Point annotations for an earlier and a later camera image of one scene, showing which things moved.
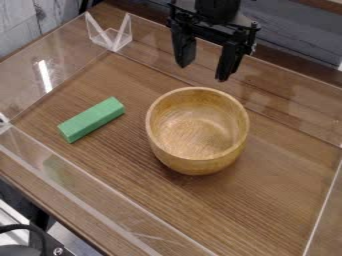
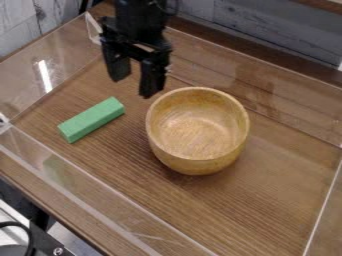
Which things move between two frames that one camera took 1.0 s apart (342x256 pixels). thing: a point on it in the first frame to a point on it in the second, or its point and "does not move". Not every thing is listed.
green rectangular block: [92, 119] does not move
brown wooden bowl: [197, 128] does not move
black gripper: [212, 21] to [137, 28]
